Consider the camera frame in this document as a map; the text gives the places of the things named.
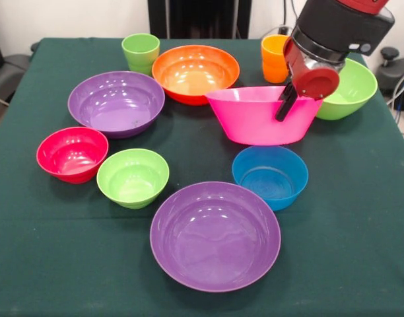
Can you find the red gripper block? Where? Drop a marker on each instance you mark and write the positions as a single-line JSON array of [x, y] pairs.
[[316, 84]]

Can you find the pink plastic bowl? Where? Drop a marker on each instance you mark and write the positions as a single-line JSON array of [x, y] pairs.
[[251, 122]]

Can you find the large green plastic bowl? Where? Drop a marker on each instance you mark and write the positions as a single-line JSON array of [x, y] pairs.
[[354, 95]]

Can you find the blue plastic bowl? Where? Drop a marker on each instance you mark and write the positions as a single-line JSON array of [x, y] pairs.
[[269, 181]]

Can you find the orange plastic bowl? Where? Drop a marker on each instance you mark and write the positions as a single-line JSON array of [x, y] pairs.
[[195, 76]]

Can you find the green plastic cup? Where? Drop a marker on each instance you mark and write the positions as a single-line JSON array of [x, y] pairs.
[[141, 56]]

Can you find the purple plastic bowl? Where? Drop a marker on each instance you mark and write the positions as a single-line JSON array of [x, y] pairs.
[[116, 109], [215, 241]]

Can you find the small green plastic bowl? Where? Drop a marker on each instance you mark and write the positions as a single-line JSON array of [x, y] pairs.
[[132, 181]]

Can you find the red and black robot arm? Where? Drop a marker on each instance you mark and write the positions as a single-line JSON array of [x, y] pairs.
[[337, 29]]

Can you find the orange plastic cup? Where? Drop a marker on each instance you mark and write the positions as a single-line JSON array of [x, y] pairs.
[[273, 62]]

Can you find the black cabinet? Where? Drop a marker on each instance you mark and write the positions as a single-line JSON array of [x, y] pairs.
[[195, 16]]

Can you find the red plastic bowl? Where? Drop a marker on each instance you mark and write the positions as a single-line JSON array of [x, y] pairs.
[[71, 155]]

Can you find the dark green tablecloth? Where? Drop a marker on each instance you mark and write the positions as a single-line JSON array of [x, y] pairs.
[[56, 247]]

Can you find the black chair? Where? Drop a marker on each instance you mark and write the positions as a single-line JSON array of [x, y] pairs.
[[10, 72]]

